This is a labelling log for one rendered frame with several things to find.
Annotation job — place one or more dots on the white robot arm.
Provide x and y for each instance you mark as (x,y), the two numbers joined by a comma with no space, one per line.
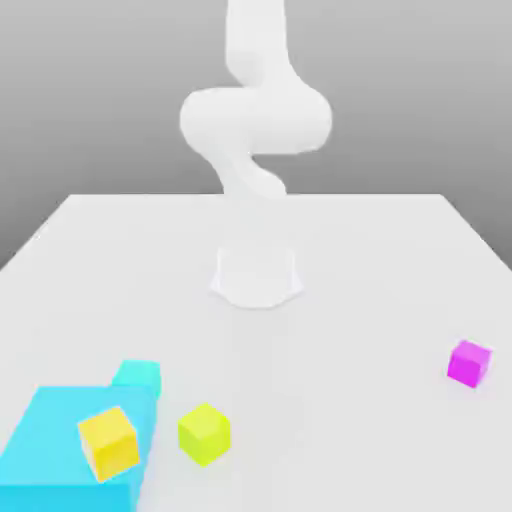
(256,120)

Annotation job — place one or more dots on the small turquoise cube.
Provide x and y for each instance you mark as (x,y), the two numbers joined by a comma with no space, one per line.
(138,374)

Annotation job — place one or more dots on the small lime green cube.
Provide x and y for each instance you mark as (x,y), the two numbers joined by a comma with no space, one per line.
(204,436)

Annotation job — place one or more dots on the small magenta cube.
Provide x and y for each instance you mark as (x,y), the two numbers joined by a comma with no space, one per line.
(467,364)

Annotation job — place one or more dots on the small yellow cube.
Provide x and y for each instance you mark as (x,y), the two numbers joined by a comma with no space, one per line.
(108,444)

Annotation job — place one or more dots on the large light blue box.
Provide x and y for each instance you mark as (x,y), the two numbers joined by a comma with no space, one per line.
(44,440)

